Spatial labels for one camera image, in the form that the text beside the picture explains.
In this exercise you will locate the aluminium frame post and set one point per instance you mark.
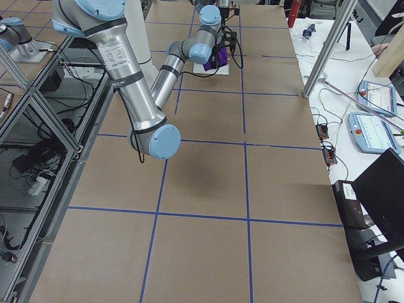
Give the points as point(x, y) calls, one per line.
point(335, 32)

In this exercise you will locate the black monitor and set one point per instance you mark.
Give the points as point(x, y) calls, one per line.
point(380, 190)

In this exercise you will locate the blue teach pendant near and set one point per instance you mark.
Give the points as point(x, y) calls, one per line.
point(371, 135)

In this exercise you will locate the red cylinder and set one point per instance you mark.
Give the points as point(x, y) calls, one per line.
point(294, 11)

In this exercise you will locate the blue teach pendant far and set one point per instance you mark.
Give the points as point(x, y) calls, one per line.
point(380, 98)

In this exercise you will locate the white rack base tray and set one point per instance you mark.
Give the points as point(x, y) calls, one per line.
point(199, 69)

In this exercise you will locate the folded blue umbrella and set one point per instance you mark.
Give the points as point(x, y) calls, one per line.
point(307, 33)

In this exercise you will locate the blue teach pendant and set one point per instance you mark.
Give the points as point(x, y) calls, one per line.
point(380, 98)
point(371, 135)

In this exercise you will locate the black computer box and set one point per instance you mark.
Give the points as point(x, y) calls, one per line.
point(369, 255)

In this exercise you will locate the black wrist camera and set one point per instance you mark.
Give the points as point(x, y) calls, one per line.
point(229, 38)

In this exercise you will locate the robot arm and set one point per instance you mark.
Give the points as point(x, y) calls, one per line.
point(117, 28)

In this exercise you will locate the purple towel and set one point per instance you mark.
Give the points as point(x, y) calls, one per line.
point(217, 59)

